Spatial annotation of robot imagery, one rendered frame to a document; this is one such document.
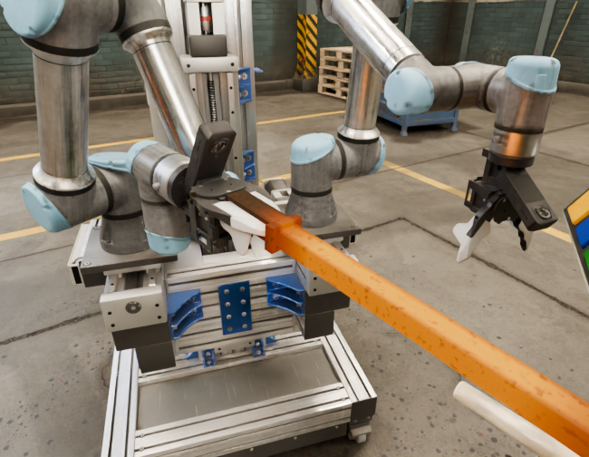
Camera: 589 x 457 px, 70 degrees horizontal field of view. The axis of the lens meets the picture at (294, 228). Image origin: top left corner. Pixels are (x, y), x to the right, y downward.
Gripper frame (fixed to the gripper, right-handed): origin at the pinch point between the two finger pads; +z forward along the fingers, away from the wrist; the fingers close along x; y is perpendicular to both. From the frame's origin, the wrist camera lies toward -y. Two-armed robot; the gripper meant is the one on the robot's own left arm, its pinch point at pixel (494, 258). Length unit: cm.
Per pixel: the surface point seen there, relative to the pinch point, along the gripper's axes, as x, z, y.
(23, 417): 123, 93, 76
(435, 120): -251, 78, 387
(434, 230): -108, 93, 163
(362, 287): 40, -19, -25
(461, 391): 3.8, 29.8, -4.2
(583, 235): -14.0, -5.4, -4.6
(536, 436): -3.2, 29.6, -17.4
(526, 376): 32, -18, -38
